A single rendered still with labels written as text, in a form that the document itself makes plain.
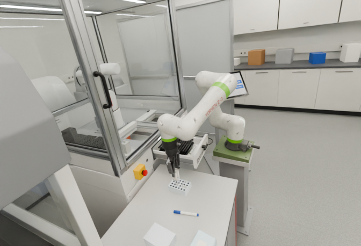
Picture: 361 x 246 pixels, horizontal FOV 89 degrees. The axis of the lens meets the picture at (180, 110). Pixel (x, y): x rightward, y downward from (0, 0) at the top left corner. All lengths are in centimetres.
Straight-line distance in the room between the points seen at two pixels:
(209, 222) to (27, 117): 90
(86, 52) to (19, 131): 52
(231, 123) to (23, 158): 117
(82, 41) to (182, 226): 100
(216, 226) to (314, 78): 339
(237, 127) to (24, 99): 119
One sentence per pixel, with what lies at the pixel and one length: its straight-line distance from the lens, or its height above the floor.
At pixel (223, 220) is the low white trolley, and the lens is 111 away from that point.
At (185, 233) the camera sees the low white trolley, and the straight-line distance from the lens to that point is 107.
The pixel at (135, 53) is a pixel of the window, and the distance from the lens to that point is 122.
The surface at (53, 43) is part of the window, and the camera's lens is 109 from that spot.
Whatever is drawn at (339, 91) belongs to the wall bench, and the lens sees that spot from 416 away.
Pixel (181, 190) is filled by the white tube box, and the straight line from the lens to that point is 119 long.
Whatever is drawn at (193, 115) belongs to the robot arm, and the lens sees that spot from 89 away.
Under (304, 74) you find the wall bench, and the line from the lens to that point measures 401.
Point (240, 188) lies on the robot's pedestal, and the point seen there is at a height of 46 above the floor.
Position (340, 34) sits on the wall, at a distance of 469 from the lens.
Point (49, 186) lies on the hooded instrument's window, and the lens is 61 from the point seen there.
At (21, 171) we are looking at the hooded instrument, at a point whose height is 141.
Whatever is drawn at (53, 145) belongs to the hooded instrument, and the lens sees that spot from 57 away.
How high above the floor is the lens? 165
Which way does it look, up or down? 22 degrees down
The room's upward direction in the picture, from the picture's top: 7 degrees counter-clockwise
